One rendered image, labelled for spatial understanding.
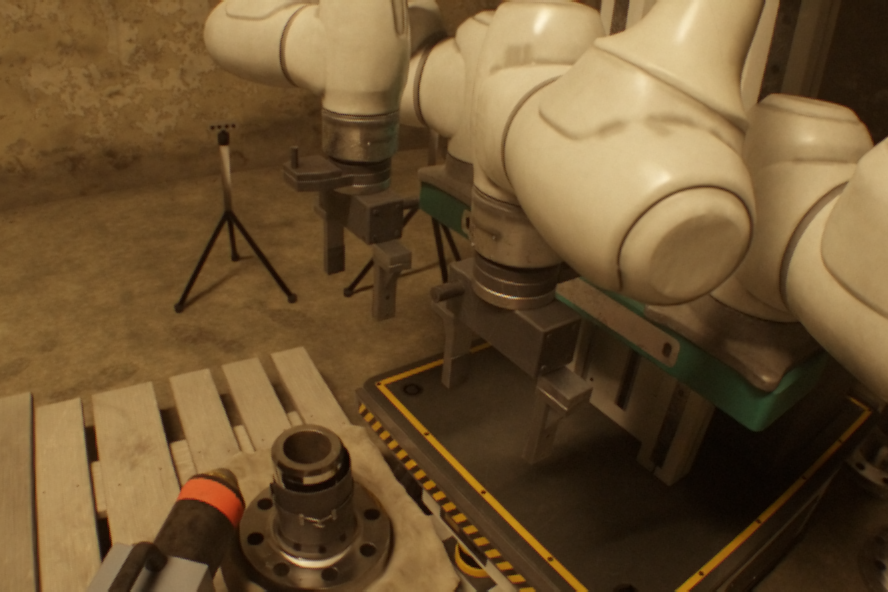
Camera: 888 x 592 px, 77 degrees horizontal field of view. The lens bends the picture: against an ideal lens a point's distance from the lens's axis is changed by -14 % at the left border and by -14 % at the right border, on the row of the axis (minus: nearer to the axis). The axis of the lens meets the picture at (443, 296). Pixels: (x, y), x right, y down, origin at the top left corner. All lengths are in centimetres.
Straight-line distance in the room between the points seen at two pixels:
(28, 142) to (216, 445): 203
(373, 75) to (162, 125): 245
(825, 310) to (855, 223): 8
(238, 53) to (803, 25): 67
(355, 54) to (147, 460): 96
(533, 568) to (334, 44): 74
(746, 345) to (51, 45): 280
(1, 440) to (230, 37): 103
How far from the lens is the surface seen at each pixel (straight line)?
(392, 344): 189
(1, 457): 148
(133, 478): 136
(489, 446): 112
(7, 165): 314
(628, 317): 78
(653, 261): 31
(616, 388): 119
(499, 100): 45
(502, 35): 47
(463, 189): 97
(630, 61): 34
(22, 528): 132
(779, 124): 65
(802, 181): 62
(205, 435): 141
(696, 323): 73
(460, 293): 59
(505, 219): 50
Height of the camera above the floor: 109
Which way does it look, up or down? 31 degrees down
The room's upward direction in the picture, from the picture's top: 5 degrees clockwise
